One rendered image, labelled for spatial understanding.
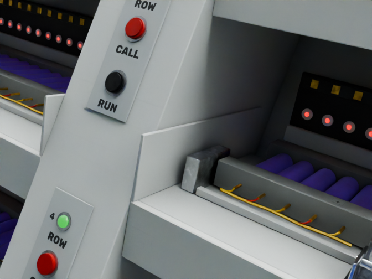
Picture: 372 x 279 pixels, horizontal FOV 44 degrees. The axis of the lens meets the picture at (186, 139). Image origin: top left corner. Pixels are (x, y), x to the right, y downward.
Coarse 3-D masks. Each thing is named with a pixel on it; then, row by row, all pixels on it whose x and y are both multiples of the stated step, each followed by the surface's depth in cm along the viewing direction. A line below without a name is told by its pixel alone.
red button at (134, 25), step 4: (132, 20) 34; (136, 20) 34; (140, 20) 34; (128, 24) 35; (132, 24) 34; (136, 24) 34; (140, 24) 34; (128, 28) 34; (132, 28) 34; (136, 28) 34; (140, 28) 34; (128, 32) 34; (132, 32) 34; (136, 32) 34; (140, 32) 34; (128, 36) 35; (132, 36) 34; (136, 36) 34
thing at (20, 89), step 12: (0, 72) 52; (0, 84) 51; (12, 84) 50; (24, 84) 49; (36, 84) 49; (0, 96) 48; (12, 96) 50; (24, 96) 49; (36, 96) 48; (36, 108) 48
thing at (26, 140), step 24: (24, 48) 65; (48, 48) 63; (48, 96) 36; (0, 120) 44; (24, 120) 45; (48, 120) 37; (0, 144) 40; (24, 144) 39; (0, 168) 41; (24, 168) 39; (24, 192) 39
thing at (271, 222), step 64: (192, 128) 36; (256, 128) 47; (320, 128) 44; (192, 192) 36; (256, 192) 36; (320, 192) 34; (128, 256) 34; (192, 256) 30; (256, 256) 29; (320, 256) 30
